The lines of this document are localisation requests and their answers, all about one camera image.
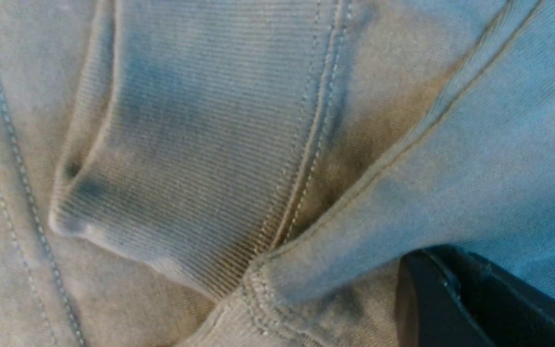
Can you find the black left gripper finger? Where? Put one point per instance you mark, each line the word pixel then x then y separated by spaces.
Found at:
pixel 448 297

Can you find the gray long-sleeved shirt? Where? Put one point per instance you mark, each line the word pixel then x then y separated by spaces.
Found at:
pixel 248 173

